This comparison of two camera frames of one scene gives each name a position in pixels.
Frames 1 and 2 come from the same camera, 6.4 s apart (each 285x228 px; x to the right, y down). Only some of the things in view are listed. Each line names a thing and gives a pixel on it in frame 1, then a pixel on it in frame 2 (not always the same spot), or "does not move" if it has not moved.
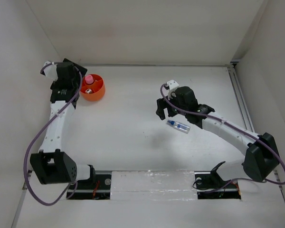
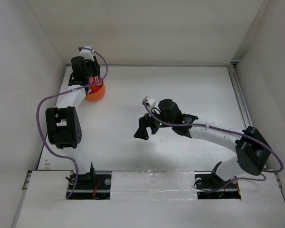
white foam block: [153, 185] does not move
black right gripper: [160, 110] → [145, 122]
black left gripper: [77, 75] → [95, 66]
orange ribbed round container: [94, 92] does not move
